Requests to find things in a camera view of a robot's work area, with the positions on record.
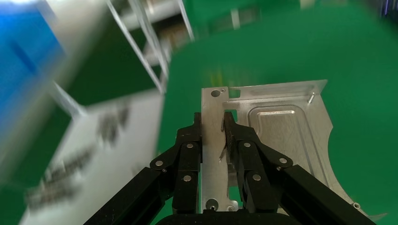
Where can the blue plastic bin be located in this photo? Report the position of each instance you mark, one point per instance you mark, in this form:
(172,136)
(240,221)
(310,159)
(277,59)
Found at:
(25,56)

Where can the white metal rack frame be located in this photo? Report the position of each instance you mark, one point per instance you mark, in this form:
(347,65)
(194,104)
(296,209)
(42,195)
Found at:
(136,52)

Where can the wide perforated white shelf post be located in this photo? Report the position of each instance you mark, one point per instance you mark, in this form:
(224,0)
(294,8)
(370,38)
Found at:
(146,34)

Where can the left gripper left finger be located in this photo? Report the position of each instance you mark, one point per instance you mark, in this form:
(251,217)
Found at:
(186,161)

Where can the metal bracket with holes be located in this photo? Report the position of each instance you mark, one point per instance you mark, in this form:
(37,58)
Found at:
(280,133)

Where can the green table mat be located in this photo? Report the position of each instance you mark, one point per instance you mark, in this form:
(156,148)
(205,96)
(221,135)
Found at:
(342,46)

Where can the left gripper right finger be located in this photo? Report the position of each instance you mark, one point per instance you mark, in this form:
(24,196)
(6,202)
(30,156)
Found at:
(248,161)

